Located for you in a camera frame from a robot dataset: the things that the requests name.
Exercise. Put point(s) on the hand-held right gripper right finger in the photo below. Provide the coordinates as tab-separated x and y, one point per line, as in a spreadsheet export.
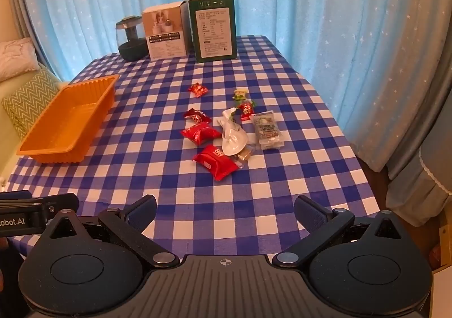
309	214

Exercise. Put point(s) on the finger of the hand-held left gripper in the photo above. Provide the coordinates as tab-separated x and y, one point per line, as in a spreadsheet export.
16	195
63	203

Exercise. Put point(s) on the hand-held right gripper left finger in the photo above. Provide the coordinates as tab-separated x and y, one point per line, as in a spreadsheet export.
141	214

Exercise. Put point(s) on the clear nut cake packet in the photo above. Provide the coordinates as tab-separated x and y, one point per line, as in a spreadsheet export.
265	125
273	144

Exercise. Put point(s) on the orange plastic tray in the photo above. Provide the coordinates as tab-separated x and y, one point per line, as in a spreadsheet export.
63	120

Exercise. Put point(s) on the large red snack packet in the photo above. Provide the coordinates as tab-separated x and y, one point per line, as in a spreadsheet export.
215	161

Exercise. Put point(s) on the small red candy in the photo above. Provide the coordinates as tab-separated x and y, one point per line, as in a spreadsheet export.
197	90
196	115

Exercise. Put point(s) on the yellow green candy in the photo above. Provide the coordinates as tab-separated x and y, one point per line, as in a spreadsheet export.
240	94

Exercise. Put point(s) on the blue white checkered tablecloth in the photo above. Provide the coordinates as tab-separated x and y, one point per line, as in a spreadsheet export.
159	176

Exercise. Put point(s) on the small brown wrapped candy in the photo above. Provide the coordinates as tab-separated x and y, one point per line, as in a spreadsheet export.
244	155

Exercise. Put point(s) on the green chevron pillow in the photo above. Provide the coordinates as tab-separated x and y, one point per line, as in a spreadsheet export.
28	95

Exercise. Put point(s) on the white snack wrapper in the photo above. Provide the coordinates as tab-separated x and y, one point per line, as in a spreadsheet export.
235	139

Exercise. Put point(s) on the grey curtain with lace trim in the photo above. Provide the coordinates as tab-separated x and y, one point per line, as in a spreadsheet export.
423	180

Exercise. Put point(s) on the red green wrapped candy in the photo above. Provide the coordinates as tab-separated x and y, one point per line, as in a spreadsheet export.
246	109

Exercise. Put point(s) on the beige pillow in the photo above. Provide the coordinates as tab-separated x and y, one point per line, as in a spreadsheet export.
14	56

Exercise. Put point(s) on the dark green humidifier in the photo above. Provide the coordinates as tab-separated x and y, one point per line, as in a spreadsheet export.
132	48

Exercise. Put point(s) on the white product box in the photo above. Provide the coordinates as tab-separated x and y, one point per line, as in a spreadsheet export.
164	39

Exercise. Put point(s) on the blue star curtain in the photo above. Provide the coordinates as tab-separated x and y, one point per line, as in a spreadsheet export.
317	21

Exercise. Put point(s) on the green carton box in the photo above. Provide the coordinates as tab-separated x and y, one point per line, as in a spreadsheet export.
212	28

